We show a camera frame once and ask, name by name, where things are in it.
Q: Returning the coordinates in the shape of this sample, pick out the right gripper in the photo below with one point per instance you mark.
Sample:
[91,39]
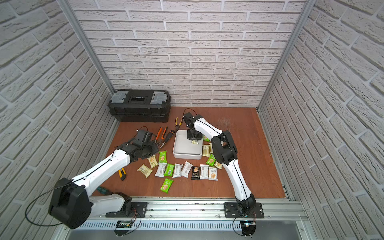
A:
[190,137]

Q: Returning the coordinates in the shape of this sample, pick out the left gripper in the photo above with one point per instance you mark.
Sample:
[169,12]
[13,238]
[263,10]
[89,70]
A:
[149,148]

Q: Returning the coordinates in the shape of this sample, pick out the green cookie packet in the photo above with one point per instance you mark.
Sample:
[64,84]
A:
[206,139]
[169,170]
[211,160]
[163,157]
[166,185]

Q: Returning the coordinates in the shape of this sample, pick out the pale yellow cookie packet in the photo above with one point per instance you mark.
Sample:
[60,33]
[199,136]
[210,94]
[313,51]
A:
[218,165]
[153,161]
[145,170]
[206,151]
[211,148]

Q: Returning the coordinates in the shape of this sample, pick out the grey storage box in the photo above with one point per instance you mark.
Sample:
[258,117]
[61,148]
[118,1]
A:
[184,149]

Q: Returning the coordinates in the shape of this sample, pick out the black cookie packet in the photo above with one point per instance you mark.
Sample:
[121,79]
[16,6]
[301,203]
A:
[196,173]

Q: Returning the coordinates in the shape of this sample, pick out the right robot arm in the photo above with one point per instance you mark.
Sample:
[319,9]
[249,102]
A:
[226,153]

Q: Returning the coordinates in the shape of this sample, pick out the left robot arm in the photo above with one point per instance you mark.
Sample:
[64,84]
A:
[72,202]

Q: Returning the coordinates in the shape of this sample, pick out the black toolbox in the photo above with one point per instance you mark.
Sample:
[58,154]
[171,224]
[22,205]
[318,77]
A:
[140,106]

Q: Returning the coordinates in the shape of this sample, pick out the left controller board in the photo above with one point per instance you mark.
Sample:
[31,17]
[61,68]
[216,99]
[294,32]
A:
[123,228]

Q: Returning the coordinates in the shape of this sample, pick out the controller board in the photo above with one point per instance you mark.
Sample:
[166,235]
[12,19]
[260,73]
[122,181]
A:
[248,228]
[123,228]

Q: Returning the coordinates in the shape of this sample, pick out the right controller board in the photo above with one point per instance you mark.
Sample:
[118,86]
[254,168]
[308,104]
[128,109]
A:
[248,228]

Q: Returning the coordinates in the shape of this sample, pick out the orange handled groove pliers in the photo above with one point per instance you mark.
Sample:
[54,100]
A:
[160,135]

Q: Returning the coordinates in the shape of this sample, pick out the yellow handled small pliers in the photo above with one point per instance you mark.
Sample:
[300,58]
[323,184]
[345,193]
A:
[178,123]

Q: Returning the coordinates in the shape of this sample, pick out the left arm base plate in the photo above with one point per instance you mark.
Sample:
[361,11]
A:
[129,210]

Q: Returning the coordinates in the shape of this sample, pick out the aluminium front rail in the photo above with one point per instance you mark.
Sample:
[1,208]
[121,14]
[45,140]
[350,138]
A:
[211,209]

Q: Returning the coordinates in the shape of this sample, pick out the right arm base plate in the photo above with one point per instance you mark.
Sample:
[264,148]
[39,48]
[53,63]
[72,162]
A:
[233,210]

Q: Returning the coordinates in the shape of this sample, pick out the left aluminium frame post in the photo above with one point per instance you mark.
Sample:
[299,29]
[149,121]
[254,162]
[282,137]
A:
[80,32]

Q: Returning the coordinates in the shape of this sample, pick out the aluminium frame post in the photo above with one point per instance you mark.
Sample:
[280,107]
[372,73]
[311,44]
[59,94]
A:
[307,8]
[80,32]

